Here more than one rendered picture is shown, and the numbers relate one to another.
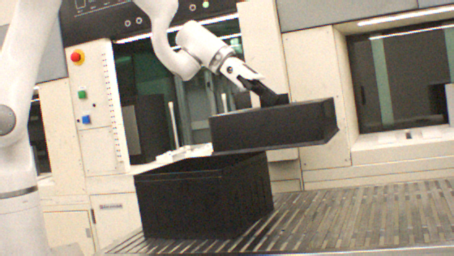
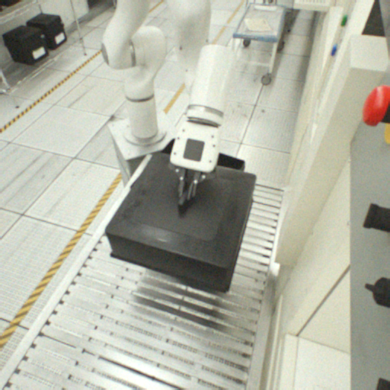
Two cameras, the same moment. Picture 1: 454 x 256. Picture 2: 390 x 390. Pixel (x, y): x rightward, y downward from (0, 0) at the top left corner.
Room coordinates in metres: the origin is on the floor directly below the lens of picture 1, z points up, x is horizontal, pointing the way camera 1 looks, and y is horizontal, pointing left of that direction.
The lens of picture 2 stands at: (1.26, -0.61, 1.60)
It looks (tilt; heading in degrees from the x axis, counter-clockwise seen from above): 49 degrees down; 88
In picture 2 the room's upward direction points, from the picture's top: straight up
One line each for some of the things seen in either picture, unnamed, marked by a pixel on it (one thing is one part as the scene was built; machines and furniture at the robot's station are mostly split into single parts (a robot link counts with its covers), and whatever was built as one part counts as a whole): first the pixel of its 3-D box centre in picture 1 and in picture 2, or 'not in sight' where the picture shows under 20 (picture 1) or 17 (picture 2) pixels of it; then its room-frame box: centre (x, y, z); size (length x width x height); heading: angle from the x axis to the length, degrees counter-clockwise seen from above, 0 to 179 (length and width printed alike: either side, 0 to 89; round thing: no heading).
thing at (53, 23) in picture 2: not in sight; (47, 31); (-0.17, 2.94, 0.31); 0.30 x 0.28 x 0.26; 73
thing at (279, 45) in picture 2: not in sight; (260, 41); (2.07, 2.80, 0.24); 0.97 x 0.52 x 0.48; 72
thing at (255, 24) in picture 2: not in sight; (257, 23); (1.98, 2.64, 0.47); 0.31 x 0.23 x 0.02; 91
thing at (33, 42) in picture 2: not in sight; (27, 45); (-0.28, 2.60, 0.31); 0.30 x 0.28 x 0.26; 66
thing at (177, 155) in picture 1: (188, 152); not in sight; (2.00, 0.19, 0.89); 0.22 x 0.21 x 0.04; 160
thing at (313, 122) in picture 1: (276, 118); (186, 209); (1.25, -0.13, 1.02); 0.29 x 0.29 x 0.13; 70
